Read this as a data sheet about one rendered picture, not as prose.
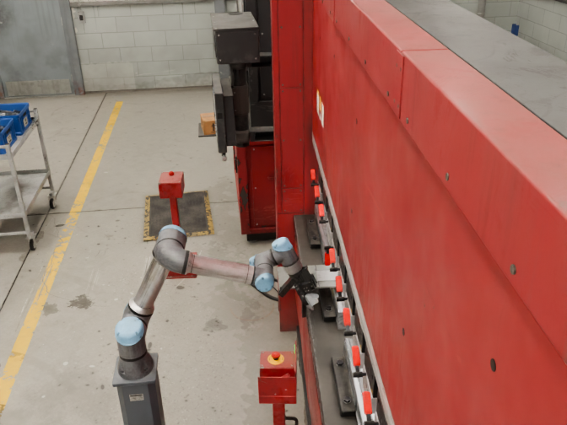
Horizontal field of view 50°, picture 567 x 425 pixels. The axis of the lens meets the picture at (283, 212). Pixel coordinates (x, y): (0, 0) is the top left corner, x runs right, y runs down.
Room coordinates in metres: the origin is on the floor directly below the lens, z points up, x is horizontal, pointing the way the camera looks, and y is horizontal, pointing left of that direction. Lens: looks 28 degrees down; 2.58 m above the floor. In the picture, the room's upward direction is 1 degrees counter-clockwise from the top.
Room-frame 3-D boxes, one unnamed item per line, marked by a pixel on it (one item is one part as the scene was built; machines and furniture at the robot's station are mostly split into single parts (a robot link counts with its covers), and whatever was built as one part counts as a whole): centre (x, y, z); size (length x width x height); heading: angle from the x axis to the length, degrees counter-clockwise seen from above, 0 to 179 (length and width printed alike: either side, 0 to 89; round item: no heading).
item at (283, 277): (2.39, -0.10, 1.00); 0.26 x 0.18 x 0.01; 93
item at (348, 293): (1.83, -0.27, 1.26); 0.15 x 0.09 x 0.17; 3
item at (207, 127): (4.48, 0.51, 1.04); 0.30 x 0.26 x 0.12; 6
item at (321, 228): (2.95, -0.22, 0.92); 0.50 x 0.06 x 0.10; 3
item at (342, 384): (1.79, -0.22, 0.89); 0.30 x 0.05 x 0.03; 3
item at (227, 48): (3.63, 0.27, 1.53); 0.51 x 0.25 x 0.85; 7
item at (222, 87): (3.57, 0.34, 1.42); 0.45 x 0.12 x 0.36; 7
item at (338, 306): (2.35, -0.25, 0.92); 0.39 x 0.06 x 0.10; 3
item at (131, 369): (2.04, 0.65, 0.82); 0.15 x 0.15 x 0.10
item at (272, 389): (2.03, 0.04, 0.75); 0.20 x 0.16 x 0.18; 178
